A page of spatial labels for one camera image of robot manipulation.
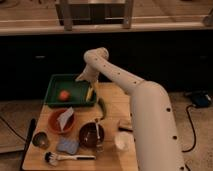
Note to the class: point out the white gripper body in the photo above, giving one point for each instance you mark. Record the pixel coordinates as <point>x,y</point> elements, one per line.
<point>89,74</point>

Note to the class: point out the yellow banana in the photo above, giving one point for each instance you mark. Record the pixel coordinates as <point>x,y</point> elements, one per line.
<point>89,94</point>

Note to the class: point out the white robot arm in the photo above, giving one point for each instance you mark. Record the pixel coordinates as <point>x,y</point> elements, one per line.
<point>154,128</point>

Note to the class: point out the green plastic tray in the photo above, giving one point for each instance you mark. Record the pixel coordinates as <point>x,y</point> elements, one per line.
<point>78,92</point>

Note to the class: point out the orange tomato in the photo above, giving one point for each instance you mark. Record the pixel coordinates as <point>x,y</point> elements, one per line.
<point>64,95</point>

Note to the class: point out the white paper napkin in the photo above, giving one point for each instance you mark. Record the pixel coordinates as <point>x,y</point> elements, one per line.
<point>63,118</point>

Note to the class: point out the brown wooden block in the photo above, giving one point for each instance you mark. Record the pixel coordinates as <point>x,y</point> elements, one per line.
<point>124,125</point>

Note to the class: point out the dark brown bowl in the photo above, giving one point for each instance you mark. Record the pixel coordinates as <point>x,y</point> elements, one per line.
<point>88,135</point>

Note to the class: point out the orange bowl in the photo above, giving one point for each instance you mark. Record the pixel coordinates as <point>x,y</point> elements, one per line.
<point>53,124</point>

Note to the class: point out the wooden cutting board table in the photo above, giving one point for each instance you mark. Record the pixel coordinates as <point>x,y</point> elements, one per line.
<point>110,159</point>

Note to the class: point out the white plastic cup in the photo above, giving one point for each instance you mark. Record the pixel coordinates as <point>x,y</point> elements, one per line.
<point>122,140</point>

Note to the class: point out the metal fork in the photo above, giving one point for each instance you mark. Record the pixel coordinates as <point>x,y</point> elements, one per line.
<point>99,145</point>

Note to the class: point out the blue sponge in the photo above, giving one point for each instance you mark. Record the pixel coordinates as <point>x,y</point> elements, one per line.
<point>67,145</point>

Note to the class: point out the small metal cup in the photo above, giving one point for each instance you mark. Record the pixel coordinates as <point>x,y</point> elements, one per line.
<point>41,140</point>

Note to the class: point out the black floor device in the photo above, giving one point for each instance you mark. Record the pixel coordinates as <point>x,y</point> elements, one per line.
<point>200,99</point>

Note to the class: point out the metal frame stand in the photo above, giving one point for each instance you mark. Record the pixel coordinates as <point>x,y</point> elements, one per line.
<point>94,12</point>

